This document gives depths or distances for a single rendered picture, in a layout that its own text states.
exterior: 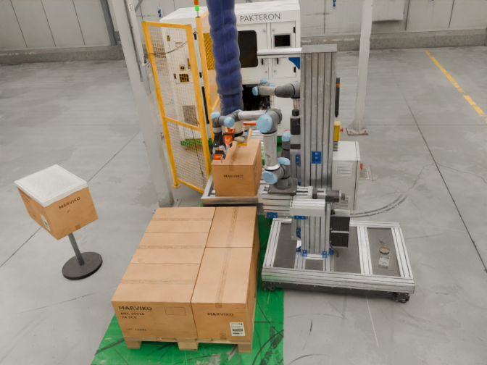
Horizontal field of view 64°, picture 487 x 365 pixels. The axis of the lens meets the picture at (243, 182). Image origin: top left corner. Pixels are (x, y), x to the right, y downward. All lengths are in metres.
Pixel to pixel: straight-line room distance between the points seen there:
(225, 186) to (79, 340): 1.82
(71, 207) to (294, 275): 2.03
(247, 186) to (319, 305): 1.26
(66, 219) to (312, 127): 2.25
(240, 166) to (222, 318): 1.41
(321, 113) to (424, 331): 1.88
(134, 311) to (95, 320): 0.75
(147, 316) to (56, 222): 1.19
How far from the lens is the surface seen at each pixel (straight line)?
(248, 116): 2.95
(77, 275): 4.28
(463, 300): 3.86
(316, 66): 2.84
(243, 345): 3.19
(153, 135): 4.43
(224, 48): 3.37
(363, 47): 6.18
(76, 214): 3.75
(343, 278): 3.46
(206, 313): 2.97
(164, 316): 3.08
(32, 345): 3.89
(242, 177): 3.68
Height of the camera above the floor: 2.65
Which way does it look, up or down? 31 degrees down
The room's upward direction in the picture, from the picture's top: 5 degrees counter-clockwise
